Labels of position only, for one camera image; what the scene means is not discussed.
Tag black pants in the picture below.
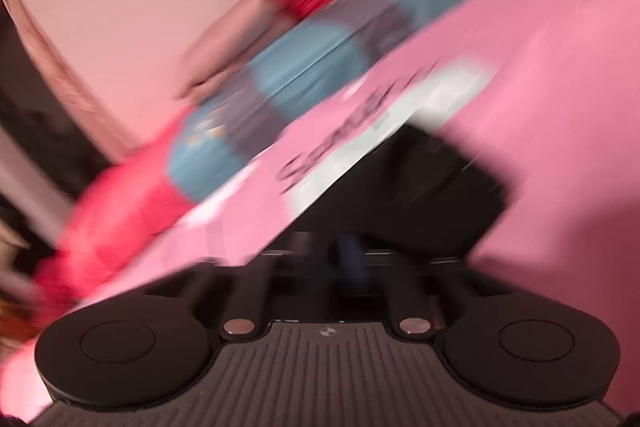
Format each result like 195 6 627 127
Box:
257 123 521 269

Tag pinkish grey folded cloth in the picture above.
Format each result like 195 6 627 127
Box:
174 0 297 100

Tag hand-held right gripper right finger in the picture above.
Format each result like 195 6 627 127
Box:
350 233 517 338

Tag pink printed bedsheet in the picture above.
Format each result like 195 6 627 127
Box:
0 0 640 423

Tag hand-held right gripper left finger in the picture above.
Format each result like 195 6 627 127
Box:
144 233 352 339

